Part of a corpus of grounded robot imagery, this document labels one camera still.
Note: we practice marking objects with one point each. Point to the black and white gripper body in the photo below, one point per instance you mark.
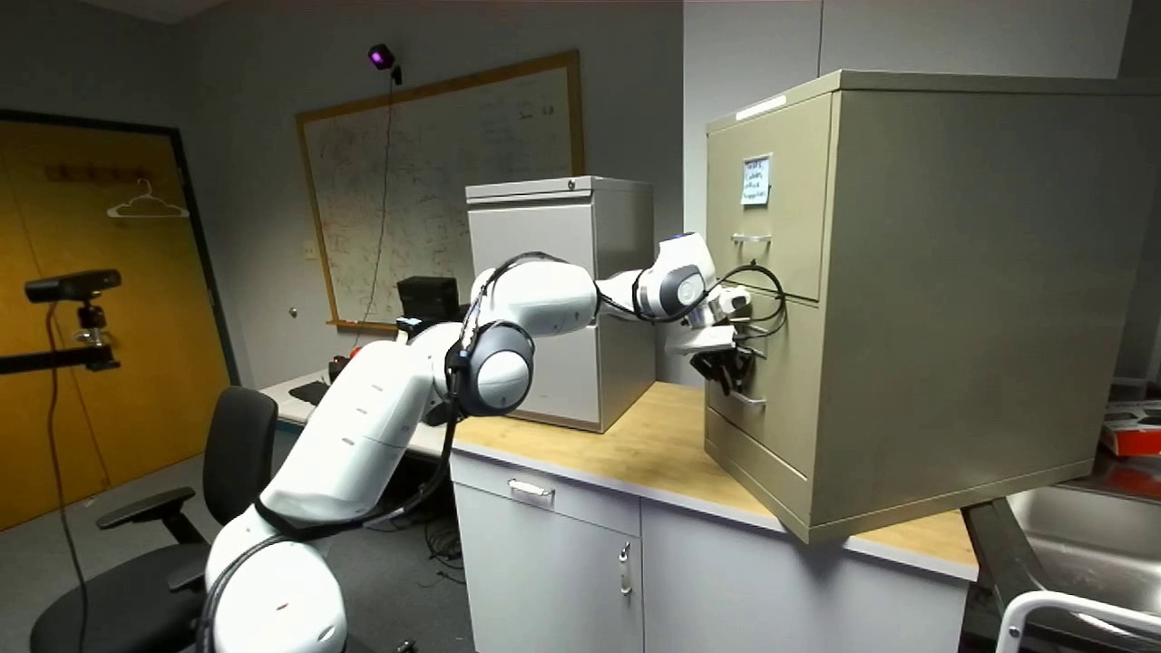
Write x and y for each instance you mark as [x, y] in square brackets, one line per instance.
[722, 333]

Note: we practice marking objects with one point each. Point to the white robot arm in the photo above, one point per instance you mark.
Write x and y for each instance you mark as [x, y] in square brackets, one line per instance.
[267, 583]

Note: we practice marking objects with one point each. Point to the grey two-drawer filing cabinet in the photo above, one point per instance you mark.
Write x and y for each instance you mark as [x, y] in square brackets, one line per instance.
[554, 242]

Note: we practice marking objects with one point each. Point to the beige filing cabinet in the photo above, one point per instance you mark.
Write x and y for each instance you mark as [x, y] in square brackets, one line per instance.
[939, 272]

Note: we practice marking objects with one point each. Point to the grey lower counter cabinet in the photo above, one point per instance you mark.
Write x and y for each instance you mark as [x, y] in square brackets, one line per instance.
[567, 563]

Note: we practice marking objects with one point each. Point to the black monitor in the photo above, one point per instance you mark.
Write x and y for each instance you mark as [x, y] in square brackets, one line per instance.
[430, 298]

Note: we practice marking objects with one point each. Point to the wood framed whiteboard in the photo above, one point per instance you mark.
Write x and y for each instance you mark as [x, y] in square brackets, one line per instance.
[388, 176]

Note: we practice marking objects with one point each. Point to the steel sink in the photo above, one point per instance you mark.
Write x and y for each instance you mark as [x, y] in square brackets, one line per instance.
[1092, 547]

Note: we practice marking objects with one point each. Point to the orange door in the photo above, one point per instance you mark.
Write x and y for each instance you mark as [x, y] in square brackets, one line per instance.
[98, 242]

